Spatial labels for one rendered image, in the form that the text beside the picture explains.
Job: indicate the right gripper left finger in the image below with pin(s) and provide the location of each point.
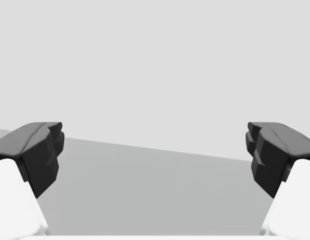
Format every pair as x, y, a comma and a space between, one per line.
37, 160

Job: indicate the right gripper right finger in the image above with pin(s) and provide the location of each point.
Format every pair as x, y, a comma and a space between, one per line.
270, 160

